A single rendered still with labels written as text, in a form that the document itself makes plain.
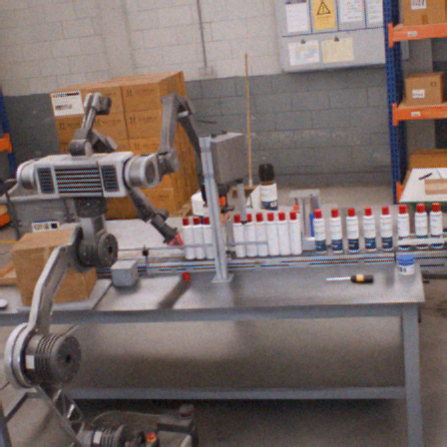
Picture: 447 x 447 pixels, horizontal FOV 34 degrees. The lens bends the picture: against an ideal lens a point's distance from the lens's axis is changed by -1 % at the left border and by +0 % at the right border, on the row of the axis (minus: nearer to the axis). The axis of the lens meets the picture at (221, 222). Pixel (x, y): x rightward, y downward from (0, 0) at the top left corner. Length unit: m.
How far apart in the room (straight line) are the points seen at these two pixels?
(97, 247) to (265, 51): 5.13
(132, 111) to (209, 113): 1.52
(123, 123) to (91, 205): 3.98
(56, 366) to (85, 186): 0.72
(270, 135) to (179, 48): 1.37
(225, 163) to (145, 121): 3.65
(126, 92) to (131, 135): 0.40
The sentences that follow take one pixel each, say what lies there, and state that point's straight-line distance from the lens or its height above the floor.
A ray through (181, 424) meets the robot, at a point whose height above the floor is 0.28.
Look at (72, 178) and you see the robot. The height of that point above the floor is 1.46.
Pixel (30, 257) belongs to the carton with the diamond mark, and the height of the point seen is 1.08.
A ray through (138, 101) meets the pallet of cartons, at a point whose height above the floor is 1.23.
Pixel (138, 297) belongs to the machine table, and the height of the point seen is 0.83.
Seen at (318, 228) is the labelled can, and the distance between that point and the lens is 3.36.
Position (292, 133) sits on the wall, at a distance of 7.90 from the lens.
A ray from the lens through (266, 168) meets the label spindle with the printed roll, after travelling 3.92.
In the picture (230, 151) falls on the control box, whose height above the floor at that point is 1.42.
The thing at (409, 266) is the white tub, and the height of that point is 0.87.
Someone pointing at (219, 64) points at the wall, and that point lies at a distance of 8.01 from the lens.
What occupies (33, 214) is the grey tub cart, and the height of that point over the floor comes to 0.65.
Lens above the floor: 2.08
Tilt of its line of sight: 17 degrees down
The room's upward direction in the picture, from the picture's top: 7 degrees counter-clockwise
